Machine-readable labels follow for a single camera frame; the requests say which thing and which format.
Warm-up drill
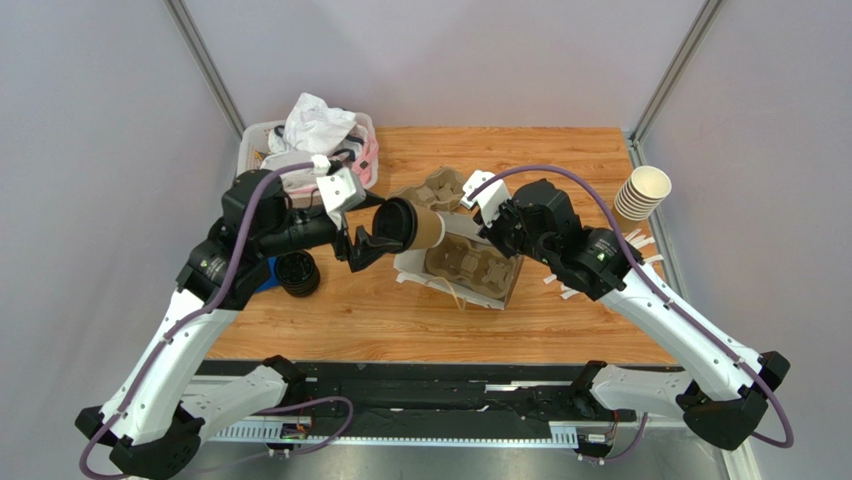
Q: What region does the black plastic cup lid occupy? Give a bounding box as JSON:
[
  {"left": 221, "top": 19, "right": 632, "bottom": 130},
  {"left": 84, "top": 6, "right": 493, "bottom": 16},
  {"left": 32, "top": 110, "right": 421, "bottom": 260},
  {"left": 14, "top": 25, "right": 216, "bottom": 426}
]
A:
[{"left": 372, "top": 197, "right": 418, "bottom": 253}]

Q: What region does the brown paper bag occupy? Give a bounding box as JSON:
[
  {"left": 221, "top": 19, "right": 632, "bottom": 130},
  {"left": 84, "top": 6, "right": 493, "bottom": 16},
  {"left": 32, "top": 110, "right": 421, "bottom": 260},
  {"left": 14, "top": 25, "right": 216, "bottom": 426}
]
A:
[{"left": 393, "top": 212, "right": 523, "bottom": 310}]

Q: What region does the single cardboard cup carrier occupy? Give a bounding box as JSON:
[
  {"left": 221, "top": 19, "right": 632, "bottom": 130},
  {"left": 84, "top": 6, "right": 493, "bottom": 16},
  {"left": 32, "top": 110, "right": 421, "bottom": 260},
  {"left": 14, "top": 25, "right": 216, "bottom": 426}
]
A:
[{"left": 424, "top": 234, "right": 522, "bottom": 300}]

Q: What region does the brown paper coffee cup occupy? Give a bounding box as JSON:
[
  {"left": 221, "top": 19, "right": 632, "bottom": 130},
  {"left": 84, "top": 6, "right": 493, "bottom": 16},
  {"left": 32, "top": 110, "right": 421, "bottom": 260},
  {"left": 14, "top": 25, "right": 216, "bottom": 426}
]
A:
[{"left": 401, "top": 201, "right": 445, "bottom": 251}]

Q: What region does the white straw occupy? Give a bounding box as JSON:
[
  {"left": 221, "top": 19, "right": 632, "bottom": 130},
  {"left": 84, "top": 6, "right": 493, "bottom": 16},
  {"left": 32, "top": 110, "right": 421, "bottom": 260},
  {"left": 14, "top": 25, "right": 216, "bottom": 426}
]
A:
[
  {"left": 543, "top": 229, "right": 656, "bottom": 284},
  {"left": 560, "top": 254, "right": 664, "bottom": 300}
]

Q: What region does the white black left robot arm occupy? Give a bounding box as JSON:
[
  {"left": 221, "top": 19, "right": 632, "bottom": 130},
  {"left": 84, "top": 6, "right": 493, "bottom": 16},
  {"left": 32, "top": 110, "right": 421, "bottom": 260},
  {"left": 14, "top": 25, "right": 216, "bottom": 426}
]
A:
[{"left": 75, "top": 162, "right": 402, "bottom": 479}]

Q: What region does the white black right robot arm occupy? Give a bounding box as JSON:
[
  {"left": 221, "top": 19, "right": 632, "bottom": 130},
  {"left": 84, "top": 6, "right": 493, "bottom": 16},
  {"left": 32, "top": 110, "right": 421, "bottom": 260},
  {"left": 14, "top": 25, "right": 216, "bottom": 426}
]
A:
[{"left": 462, "top": 180, "right": 790, "bottom": 451}]

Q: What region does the blue folded cloth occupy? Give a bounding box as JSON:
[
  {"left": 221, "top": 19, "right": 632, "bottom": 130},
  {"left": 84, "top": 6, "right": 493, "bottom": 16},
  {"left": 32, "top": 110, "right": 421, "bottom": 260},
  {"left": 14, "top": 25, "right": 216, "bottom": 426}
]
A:
[{"left": 256, "top": 258, "right": 280, "bottom": 293}]

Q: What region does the cardboard cup carrier tray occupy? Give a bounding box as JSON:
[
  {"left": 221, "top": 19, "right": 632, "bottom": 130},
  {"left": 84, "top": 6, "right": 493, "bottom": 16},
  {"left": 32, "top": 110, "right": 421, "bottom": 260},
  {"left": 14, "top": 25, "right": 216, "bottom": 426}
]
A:
[{"left": 389, "top": 167, "right": 465, "bottom": 212}]

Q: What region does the pink white item in basket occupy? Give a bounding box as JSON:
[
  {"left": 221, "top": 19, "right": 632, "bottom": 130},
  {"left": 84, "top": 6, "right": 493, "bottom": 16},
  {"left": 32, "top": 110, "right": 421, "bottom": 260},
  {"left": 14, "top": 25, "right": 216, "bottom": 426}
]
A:
[{"left": 259, "top": 125, "right": 375, "bottom": 186}]

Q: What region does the white plastic basket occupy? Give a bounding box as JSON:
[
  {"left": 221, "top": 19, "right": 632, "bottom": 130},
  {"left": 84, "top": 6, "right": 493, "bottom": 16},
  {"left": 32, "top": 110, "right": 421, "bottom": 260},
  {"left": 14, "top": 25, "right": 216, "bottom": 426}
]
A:
[{"left": 236, "top": 112, "right": 379, "bottom": 189}]

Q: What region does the crumpled white paper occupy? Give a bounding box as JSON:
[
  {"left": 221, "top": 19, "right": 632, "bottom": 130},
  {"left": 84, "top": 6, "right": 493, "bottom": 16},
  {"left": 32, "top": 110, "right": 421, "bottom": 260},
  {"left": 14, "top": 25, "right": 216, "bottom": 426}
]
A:
[{"left": 267, "top": 92, "right": 357, "bottom": 154}]

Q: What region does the stack of paper cups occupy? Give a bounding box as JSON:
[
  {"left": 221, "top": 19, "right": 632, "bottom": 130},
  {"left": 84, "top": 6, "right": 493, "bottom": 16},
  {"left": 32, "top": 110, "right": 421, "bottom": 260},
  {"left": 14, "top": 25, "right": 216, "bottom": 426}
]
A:
[{"left": 611, "top": 165, "right": 672, "bottom": 232}]

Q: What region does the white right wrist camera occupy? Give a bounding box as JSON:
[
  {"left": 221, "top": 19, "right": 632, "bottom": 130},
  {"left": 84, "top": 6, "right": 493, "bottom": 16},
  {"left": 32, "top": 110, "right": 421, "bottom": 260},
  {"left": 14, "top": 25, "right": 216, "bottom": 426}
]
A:
[{"left": 460, "top": 170, "right": 511, "bottom": 227}]

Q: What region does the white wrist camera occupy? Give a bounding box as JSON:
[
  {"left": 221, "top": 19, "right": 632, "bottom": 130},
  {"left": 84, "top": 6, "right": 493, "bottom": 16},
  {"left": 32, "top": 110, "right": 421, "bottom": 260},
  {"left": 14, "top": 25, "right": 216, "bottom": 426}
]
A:
[
  {"left": 310, "top": 154, "right": 367, "bottom": 231},
  {"left": 460, "top": 170, "right": 511, "bottom": 227}
]

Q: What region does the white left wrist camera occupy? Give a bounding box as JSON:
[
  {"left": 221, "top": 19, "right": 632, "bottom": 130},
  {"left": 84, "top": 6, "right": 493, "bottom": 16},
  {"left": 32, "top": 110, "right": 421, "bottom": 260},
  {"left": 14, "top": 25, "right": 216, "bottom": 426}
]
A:
[{"left": 310, "top": 154, "right": 367, "bottom": 231}]

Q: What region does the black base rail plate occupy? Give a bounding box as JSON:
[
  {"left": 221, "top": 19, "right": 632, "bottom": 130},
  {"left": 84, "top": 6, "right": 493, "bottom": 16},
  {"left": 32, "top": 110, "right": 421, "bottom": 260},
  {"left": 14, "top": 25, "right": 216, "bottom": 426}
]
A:
[{"left": 192, "top": 359, "right": 694, "bottom": 441}]

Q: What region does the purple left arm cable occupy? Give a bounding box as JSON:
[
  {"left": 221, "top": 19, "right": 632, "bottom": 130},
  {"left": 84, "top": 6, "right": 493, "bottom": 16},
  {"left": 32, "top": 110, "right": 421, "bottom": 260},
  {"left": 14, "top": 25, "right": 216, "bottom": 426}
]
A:
[{"left": 78, "top": 159, "right": 354, "bottom": 480}]

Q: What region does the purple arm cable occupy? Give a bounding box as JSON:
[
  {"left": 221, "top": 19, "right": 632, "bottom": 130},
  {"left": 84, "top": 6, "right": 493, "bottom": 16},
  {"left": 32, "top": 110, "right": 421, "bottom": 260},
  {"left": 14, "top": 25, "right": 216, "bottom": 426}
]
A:
[
  {"left": 465, "top": 164, "right": 796, "bottom": 465},
  {"left": 78, "top": 159, "right": 354, "bottom": 480}
]

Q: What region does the aluminium frame rail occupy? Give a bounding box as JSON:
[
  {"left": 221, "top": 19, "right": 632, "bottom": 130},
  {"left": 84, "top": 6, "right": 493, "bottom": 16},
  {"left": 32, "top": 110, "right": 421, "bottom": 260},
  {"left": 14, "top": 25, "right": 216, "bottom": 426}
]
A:
[{"left": 119, "top": 372, "right": 763, "bottom": 480}]

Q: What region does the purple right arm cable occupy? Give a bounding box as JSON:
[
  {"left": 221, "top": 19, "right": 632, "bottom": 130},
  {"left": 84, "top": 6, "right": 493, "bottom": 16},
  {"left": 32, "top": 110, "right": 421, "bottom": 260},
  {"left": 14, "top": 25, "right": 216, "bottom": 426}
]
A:
[{"left": 465, "top": 164, "right": 796, "bottom": 465}]

